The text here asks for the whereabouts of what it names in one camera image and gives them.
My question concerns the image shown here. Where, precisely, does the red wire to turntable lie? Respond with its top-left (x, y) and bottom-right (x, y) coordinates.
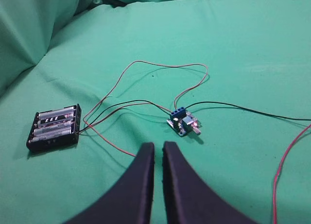
top-left (272, 123), bottom-right (311, 224)

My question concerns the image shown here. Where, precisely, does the top AA battery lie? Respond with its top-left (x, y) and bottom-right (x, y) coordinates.
top-left (38, 106), bottom-right (74, 120)

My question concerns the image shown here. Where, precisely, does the green cloth backdrop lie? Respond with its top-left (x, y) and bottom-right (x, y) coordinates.
top-left (0, 0), bottom-right (311, 98)

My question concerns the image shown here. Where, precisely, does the aa battery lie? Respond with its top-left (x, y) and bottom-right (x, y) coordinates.
top-left (38, 106), bottom-right (74, 120)
top-left (26, 134), bottom-right (73, 144)
top-left (37, 120), bottom-right (71, 128)
top-left (34, 126), bottom-right (71, 137)

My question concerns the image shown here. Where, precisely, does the black battery holder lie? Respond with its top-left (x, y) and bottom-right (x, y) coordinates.
top-left (26, 104), bottom-right (82, 154)

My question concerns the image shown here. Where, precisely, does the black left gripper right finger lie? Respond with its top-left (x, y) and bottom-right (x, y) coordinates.
top-left (162, 141), bottom-right (255, 224)

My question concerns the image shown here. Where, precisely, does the bottom AA battery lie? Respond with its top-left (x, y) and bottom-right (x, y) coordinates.
top-left (26, 134), bottom-right (73, 144)

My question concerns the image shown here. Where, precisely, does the blue motor controller board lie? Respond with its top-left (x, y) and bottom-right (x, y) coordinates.
top-left (167, 107), bottom-right (201, 137)

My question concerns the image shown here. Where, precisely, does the black wire from holder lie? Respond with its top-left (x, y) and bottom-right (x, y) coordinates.
top-left (77, 100), bottom-right (172, 134)

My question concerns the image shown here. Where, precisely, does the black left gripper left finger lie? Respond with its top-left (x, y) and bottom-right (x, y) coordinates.
top-left (66, 142), bottom-right (155, 224)

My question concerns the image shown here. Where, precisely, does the red wire loop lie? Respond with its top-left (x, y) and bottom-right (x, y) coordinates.
top-left (83, 61), bottom-right (209, 157)

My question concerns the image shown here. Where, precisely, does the black wire to turntable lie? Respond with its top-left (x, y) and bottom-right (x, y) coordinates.
top-left (188, 101), bottom-right (311, 121)

